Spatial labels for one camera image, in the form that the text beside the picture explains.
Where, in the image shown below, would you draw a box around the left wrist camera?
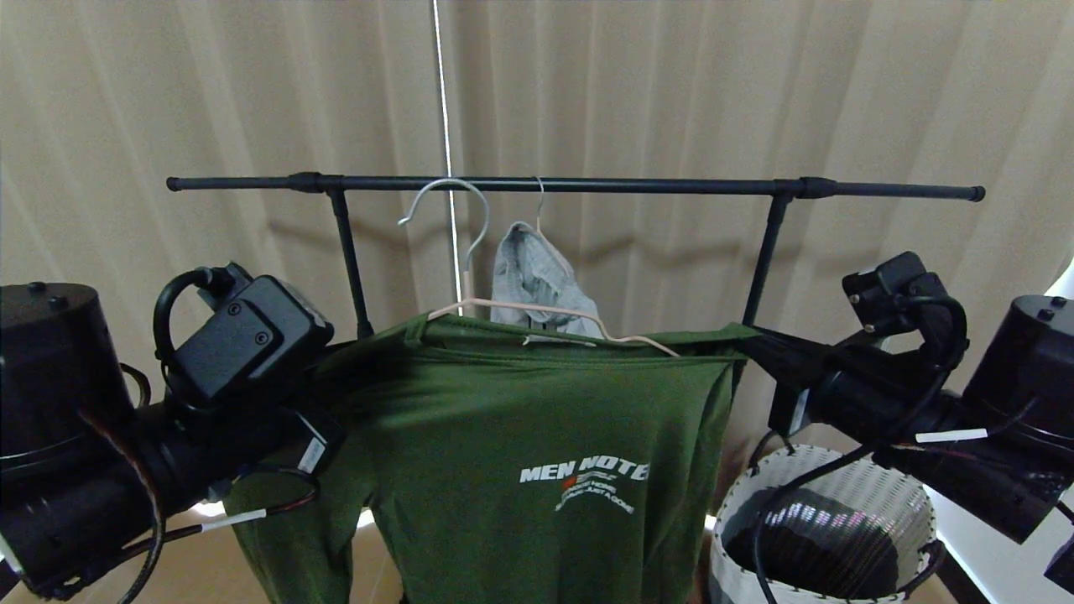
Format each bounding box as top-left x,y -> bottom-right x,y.
152,262 -> 336,414

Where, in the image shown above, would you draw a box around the pale grey shorts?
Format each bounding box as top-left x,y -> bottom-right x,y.
490,221 -> 607,341

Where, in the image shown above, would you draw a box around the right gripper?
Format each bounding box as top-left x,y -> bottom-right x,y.
767,351 -> 951,447

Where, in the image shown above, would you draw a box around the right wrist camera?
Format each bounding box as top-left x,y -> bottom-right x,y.
841,251 -> 971,372

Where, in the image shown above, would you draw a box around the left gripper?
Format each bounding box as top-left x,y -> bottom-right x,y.
145,401 -> 347,506

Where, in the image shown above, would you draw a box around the white laundry basket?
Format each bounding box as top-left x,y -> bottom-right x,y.
709,443 -> 951,604

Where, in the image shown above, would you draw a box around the green printed garment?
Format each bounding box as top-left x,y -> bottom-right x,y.
222,314 -> 762,604

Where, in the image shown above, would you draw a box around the beige curtain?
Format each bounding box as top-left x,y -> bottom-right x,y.
0,0 -> 1074,521

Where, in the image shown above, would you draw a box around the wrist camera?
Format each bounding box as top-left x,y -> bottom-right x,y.
841,251 -> 971,372
152,262 -> 336,414

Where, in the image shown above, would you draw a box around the black cable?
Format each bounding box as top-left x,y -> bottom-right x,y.
750,369 -> 957,604

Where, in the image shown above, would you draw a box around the black clothes rack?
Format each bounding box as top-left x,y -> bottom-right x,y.
165,171 -> 988,399

